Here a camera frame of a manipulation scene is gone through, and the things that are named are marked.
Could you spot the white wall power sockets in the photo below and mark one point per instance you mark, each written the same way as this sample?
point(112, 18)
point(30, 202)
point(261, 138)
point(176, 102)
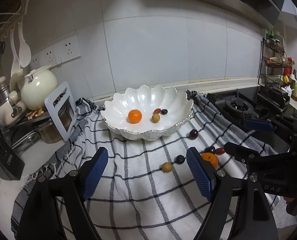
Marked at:
point(61, 52)

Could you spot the black wire spice rack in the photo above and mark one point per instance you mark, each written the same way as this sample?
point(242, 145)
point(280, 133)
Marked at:
point(277, 74)

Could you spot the small dark blueberry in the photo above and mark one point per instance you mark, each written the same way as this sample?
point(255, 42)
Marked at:
point(180, 159)

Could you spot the white dish rack frame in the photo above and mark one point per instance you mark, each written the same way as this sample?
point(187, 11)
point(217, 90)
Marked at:
point(55, 101)

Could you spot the white hanging spoon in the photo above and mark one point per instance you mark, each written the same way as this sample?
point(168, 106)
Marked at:
point(24, 49)

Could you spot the hanging black scissors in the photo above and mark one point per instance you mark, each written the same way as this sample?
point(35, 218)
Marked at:
point(2, 48)

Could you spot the checked grey white cloth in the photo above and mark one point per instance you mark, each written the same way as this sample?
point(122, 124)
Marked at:
point(135, 199)

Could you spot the white scalloped ceramic bowl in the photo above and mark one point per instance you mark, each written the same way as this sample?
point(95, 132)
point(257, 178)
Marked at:
point(146, 99)

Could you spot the yellow longan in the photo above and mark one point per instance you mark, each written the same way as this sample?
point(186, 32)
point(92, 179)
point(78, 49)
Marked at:
point(167, 167)
point(155, 118)

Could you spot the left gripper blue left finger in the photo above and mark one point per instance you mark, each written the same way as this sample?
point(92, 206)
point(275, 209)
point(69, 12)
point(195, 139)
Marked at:
point(91, 172)

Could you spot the red grape tomato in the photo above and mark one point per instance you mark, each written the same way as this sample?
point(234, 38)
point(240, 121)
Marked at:
point(157, 111)
point(219, 151)

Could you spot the small white lidded pot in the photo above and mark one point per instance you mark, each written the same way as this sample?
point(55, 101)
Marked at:
point(10, 111)

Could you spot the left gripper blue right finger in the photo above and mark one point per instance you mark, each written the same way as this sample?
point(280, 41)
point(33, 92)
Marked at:
point(207, 178)

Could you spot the wall cutting board rack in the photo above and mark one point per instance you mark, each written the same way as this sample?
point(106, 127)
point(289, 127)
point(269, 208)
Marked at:
point(10, 12)

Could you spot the dark plum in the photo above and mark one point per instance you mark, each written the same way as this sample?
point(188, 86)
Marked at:
point(193, 134)
point(210, 149)

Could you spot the cream ceramic teapot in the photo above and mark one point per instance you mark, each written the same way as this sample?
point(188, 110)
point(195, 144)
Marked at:
point(37, 86)

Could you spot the white hanging spatula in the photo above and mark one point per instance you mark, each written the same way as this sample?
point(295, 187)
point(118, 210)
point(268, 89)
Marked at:
point(15, 64)

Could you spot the black gas stove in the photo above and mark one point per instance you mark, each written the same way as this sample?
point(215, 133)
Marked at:
point(250, 103)

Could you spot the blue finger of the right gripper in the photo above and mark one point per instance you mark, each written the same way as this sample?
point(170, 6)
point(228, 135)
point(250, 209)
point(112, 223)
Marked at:
point(240, 153)
point(259, 125)

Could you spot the orange mandarin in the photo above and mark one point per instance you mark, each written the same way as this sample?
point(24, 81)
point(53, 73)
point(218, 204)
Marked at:
point(134, 116)
point(210, 157)

